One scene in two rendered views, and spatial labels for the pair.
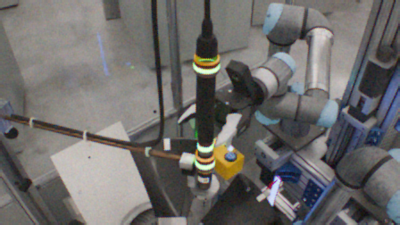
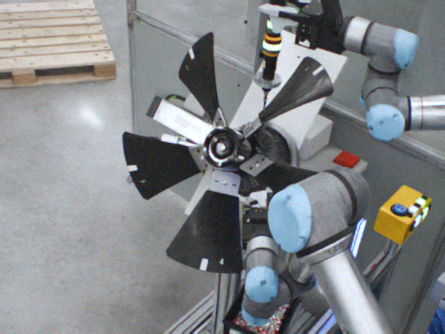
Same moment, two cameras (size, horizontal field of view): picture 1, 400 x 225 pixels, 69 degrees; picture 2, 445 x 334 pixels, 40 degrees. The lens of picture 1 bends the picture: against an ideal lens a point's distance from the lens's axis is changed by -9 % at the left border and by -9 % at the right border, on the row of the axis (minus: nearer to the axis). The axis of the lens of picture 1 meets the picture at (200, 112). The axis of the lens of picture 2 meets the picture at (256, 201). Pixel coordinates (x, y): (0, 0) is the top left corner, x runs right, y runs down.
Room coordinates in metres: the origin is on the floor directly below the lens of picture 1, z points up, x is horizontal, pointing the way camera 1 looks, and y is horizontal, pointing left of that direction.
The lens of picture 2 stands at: (0.06, -1.31, 2.22)
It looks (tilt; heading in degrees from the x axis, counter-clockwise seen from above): 41 degrees down; 73
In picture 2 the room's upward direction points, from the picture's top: 7 degrees clockwise
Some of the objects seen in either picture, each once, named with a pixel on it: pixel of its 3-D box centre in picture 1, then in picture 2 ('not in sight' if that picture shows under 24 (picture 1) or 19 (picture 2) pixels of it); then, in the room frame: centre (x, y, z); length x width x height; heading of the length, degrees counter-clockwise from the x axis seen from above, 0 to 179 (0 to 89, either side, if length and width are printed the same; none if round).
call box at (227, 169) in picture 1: (222, 158); (402, 215); (0.91, -0.10, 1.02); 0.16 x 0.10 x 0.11; 40
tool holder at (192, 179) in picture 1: (200, 174); (269, 62); (0.46, 0.00, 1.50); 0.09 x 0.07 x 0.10; 75
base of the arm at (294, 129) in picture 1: (296, 119); not in sight; (1.09, -0.46, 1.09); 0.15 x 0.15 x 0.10
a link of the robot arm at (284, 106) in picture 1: (275, 104); (380, 89); (0.66, -0.21, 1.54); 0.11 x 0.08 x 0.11; 73
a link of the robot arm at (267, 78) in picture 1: (257, 85); (357, 34); (0.61, -0.14, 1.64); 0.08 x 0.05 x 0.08; 50
